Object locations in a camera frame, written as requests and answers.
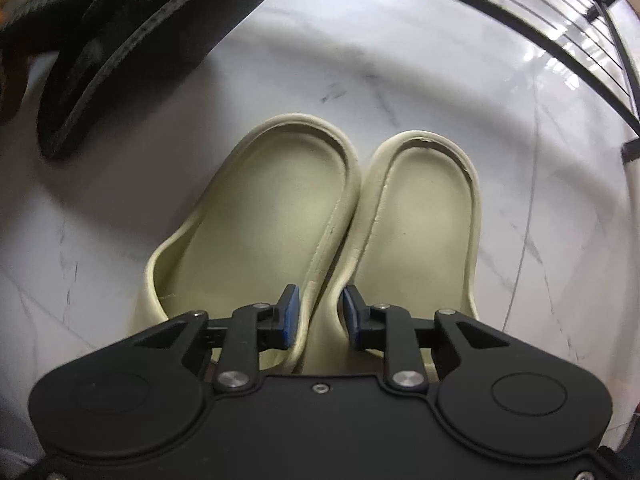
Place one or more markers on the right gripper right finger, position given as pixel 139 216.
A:
pixel 394 332

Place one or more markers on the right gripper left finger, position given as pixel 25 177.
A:
pixel 248 332

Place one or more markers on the cream slide sandal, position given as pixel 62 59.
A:
pixel 273 215
pixel 412 243

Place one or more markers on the black slipper, lower one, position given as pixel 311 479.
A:
pixel 118 41

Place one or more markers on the black slipper, one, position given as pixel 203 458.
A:
pixel 34 27
pixel 118 41

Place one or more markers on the black slipper, upper one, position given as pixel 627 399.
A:
pixel 34 27

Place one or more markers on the black metal shoe rack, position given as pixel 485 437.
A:
pixel 582 37

